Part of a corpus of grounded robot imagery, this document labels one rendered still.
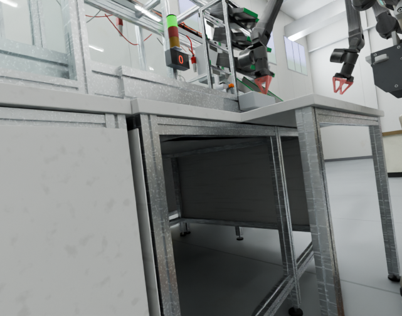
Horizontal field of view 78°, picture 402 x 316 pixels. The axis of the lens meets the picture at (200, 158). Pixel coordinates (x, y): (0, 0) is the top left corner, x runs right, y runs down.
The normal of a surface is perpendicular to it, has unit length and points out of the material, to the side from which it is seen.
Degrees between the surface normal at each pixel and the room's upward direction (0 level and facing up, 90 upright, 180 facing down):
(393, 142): 90
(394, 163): 90
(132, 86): 90
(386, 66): 90
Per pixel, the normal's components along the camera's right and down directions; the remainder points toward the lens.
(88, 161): 0.77, -0.11
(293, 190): -0.62, 0.07
